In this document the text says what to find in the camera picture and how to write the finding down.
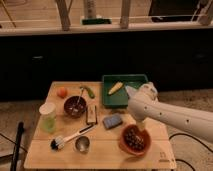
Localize orange fruit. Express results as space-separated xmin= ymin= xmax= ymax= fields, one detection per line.
xmin=57 ymin=87 xmax=68 ymax=98

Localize metal spoon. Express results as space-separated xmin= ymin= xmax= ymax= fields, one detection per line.
xmin=73 ymin=87 xmax=84 ymax=113

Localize yellow corn cob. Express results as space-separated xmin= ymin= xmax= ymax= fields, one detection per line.
xmin=108 ymin=82 xmax=123 ymax=95

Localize green pepper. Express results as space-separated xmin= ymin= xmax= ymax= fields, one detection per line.
xmin=80 ymin=86 xmax=95 ymax=99

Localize green plastic tray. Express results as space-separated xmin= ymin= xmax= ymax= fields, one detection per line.
xmin=102 ymin=74 xmax=148 ymax=109

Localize small metal cup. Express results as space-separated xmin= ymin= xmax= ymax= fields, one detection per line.
xmin=75 ymin=136 xmax=90 ymax=154

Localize white dish brush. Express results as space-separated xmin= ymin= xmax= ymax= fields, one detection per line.
xmin=50 ymin=125 xmax=94 ymax=150

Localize dark brown bowl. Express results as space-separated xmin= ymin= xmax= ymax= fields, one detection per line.
xmin=64 ymin=96 xmax=87 ymax=119

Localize grey folded cloth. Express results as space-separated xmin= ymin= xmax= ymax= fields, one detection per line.
xmin=125 ymin=86 xmax=137 ymax=97

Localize black pole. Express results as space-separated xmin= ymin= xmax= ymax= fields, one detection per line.
xmin=10 ymin=122 xmax=24 ymax=171

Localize orange bowl with berries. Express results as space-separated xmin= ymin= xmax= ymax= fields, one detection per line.
xmin=118 ymin=124 xmax=151 ymax=156

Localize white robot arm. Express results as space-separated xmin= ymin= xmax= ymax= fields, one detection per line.
xmin=125 ymin=82 xmax=213 ymax=143

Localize black cable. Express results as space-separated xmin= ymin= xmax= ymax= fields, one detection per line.
xmin=168 ymin=132 xmax=213 ymax=171

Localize small brown wooden block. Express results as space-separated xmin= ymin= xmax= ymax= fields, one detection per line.
xmin=86 ymin=105 xmax=98 ymax=125

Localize blue sponge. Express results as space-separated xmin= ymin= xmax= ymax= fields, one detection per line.
xmin=103 ymin=114 xmax=123 ymax=130

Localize green base stand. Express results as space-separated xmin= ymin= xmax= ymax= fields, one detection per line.
xmin=82 ymin=18 xmax=111 ymax=25

